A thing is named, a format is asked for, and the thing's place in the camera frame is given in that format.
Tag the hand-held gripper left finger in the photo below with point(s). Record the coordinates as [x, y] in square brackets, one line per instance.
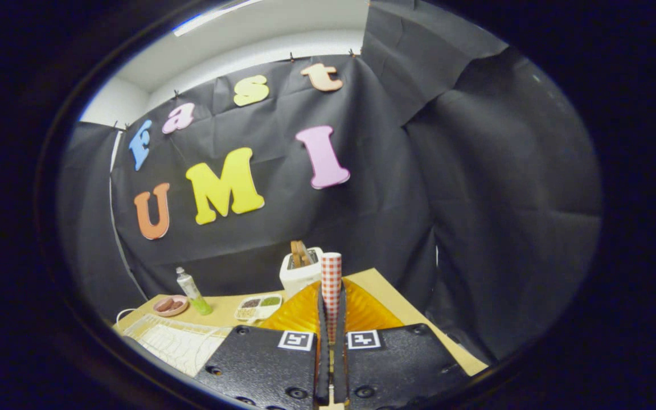
[259, 364]

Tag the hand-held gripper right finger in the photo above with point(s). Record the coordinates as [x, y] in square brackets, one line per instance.
[402, 364]

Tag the white dish rack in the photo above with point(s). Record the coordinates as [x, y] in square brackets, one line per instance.
[180, 341]

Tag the small pink plate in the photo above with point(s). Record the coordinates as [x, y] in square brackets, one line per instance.
[160, 312]

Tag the white divided snack tray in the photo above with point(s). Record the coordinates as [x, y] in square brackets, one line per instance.
[257, 307]

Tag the white toaster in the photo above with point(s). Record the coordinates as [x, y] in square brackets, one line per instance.
[299, 279]

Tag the clear plastic bottle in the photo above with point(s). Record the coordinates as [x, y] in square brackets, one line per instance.
[191, 290]

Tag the brown sausage piece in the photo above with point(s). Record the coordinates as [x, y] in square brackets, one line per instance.
[164, 304]
[177, 304]

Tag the brown bread slice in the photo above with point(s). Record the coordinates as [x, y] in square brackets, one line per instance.
[300, 253]

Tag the black backdrop cloth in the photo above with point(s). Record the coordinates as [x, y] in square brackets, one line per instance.
[419, 199]

